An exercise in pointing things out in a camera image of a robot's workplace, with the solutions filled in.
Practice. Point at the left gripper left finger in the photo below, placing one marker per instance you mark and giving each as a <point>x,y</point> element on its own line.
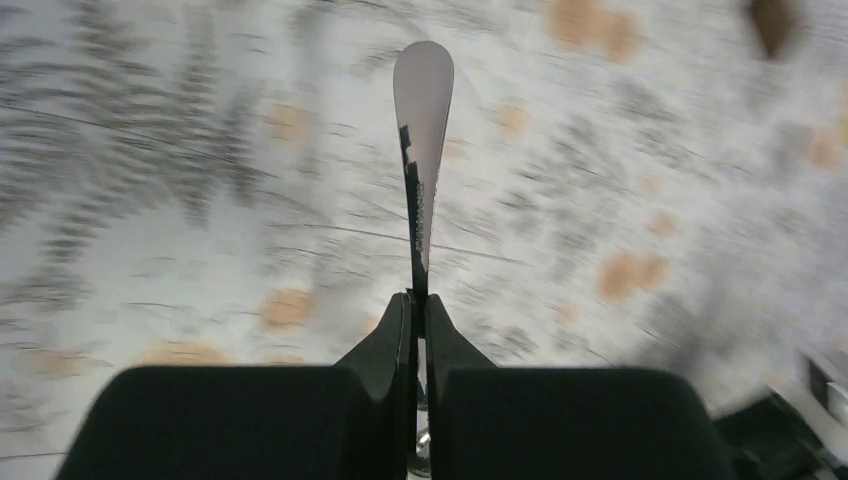
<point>354,419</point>

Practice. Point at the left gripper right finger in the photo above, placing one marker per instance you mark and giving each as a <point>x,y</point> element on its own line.
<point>491,422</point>

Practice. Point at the silver spoon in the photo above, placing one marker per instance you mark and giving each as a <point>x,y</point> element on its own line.
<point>423,81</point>

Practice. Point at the floral patterned table mat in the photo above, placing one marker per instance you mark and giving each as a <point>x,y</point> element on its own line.
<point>219,183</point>

